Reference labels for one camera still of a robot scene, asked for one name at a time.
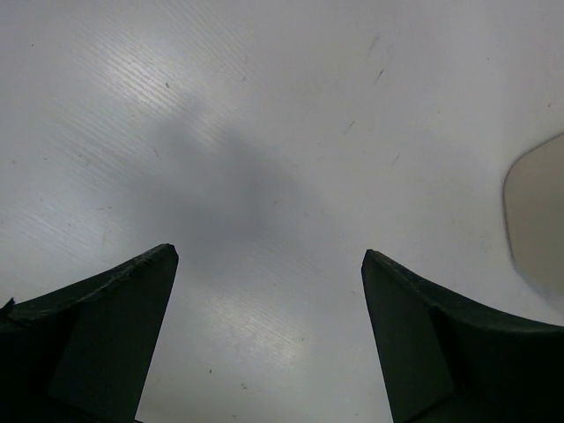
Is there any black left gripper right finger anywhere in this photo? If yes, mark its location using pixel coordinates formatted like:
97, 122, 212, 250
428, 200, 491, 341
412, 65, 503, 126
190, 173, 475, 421
361, 250, 563, 422

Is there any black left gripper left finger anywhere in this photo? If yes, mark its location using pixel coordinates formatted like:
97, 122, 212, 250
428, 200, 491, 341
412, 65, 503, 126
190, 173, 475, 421
1, 244, 179, 422

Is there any beige plastic bin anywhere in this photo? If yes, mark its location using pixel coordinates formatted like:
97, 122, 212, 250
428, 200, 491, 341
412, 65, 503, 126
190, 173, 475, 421
502, 134, 563, 299

